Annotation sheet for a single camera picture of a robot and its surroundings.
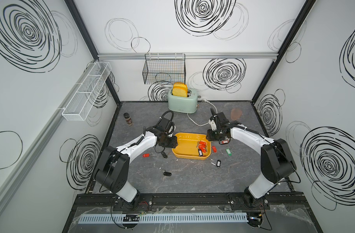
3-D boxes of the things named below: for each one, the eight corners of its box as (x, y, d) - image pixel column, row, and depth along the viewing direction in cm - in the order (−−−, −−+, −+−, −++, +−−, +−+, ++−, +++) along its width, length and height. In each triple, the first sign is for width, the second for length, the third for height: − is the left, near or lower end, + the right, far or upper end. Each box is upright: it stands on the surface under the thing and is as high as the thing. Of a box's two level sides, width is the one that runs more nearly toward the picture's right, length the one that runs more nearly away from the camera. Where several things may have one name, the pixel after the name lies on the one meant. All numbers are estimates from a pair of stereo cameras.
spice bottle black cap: (126, 125, 107) (122, 117, 99) (127, 120, 110) (124, 112, 102) (131, 125, 107) (128, 117, 99) (133, 120, 110) (129, 112, 102)
